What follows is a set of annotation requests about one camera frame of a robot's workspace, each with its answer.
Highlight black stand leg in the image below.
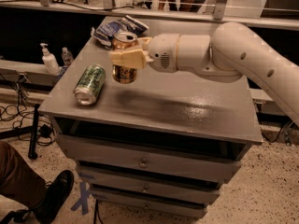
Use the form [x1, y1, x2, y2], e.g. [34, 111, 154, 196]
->
[28, 104, 39, 160]

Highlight grey drawer cabinet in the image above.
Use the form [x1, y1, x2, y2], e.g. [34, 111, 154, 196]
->
[38, 16, 263, 219]

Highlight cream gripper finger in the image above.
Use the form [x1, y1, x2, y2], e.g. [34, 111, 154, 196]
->
[109, 46, 143, 69]
[136, 36, 152, 49]

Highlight bottom grey drawer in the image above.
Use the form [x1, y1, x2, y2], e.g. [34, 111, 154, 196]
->
[90, 186, 206, 218]

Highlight clear plastic water bottle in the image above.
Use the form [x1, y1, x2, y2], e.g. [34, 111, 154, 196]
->
[62, 47, 74, 67]

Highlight black shoe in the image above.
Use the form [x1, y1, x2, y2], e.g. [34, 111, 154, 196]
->
[33, 170, 74, 224]

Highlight top grey drawer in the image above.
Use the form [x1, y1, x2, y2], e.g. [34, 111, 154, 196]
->
[57, 134, 241, 183]

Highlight blue tape cross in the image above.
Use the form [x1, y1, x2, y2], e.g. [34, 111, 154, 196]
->
[70, 180, 94, 216]

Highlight orange soda can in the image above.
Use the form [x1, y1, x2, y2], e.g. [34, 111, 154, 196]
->
[112, 32, 138, 84]

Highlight black cables on floor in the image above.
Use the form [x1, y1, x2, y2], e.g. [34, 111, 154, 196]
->
[0, 73, 56, 147]

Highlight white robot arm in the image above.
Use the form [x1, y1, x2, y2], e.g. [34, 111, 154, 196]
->
[109, 22, 299, 125]

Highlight brown trouser leg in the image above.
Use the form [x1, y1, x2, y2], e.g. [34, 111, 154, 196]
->
[0, 141, 47, 209]

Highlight grey drawer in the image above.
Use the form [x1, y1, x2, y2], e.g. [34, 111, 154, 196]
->
[76, 164, 221, 205]
[90, 186, 206, 218]
[57, 134, 241, 183]

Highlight blue chip bag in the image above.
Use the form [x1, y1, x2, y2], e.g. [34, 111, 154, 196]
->
[91, 16, 149, 48]

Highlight middle grey drawer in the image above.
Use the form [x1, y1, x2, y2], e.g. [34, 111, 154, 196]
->
[76, 164, 221, 205]

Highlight white pump bottle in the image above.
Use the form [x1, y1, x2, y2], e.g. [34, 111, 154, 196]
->
[40, 43, 60, 75]

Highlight green soda can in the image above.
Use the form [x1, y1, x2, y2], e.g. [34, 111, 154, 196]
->
[73, 64, 107, 105]

